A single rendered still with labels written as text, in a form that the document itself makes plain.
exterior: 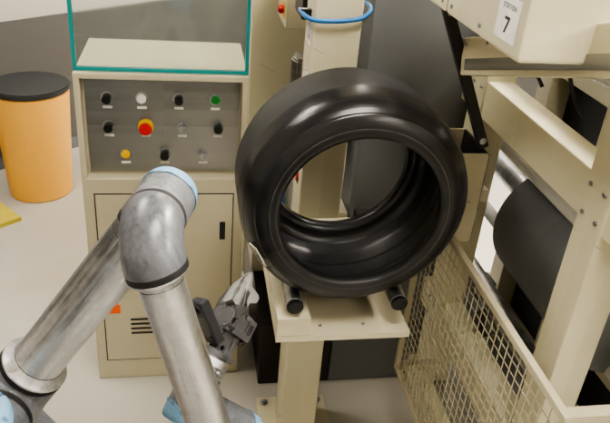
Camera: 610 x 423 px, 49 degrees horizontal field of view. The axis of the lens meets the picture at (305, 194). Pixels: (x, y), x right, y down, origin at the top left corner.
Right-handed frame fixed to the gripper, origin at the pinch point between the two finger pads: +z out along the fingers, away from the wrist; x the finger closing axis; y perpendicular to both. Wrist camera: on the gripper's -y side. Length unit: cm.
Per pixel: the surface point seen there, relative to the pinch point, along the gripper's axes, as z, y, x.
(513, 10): 51, -25, 62
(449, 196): 37, 17, 33
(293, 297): 3.2, 17.0, 0.6
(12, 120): 60, 7, -241
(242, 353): 1, 97, -93
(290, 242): 20.1, 20.7, -13.9
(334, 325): 3.9, 34.2, 2.1
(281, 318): -2.3, 19.2, -2.2
